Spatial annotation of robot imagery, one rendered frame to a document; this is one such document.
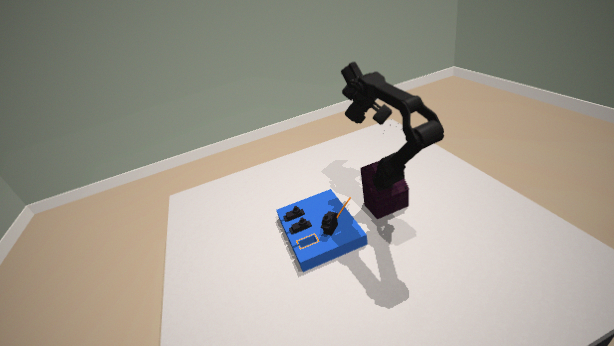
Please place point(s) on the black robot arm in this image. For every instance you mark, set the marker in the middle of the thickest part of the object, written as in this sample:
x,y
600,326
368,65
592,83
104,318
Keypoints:
x,y
391,168

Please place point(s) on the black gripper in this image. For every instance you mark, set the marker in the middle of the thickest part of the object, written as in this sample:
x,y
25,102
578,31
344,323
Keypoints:
x,y
382,113

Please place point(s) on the blue flat deck plate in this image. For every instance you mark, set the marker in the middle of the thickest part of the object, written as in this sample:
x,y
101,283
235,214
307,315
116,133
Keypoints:
x,y
301,222

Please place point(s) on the black micro servo with orange cable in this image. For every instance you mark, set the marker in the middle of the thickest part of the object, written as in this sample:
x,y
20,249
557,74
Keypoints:
x,y
329,222

